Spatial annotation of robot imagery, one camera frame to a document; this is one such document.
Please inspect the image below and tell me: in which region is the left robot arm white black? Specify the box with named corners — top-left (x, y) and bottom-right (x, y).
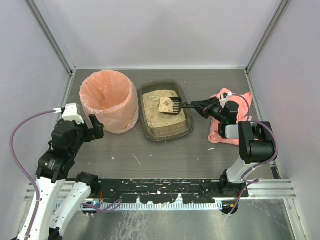
top-left (16, 114), bottom-right (104, 240)

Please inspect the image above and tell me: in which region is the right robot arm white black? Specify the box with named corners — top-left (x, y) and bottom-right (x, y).
top-left (191, 97), bottom-right (278, 192)

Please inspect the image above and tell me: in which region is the grey cable duct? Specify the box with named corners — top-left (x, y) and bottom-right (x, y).
top-left (56, 201), bottom-right (223, 211)

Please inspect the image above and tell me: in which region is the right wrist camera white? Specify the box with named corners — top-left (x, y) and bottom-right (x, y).
top-left (219, 92), bottom-right (233, 101)

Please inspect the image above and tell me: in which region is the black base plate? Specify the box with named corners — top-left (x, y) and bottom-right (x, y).
top-left (100, 178), bottom-right (245, 204)

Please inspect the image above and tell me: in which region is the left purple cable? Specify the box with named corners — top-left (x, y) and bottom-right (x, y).
top-left (9, 108), bottom-right (123, 240)

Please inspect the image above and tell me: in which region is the black litter scoop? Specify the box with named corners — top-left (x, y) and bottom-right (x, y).
top-left (158, 97), bottom-right (195, 116)

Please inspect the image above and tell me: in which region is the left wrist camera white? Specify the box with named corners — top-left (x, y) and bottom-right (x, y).
top-left (62, 103), bottom-right (85, 125)

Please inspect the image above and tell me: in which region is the bin with orange bag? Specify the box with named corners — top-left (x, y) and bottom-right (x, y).
top-left (79, 70), bottom-right (139, 134)

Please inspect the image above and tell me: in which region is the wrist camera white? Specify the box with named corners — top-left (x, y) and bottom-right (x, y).
top-left (219, 92), bottom-right (233, 101)
top-left (62, 103), bottom-right (85, 125)

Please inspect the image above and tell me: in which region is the cat litter sand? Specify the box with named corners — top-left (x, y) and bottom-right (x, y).
top-left (142, 90), bottom-right (186, 128)

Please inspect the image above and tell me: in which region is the pink cloth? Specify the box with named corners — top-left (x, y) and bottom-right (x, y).
top-left (208, 92), bottom-right (252, 147)

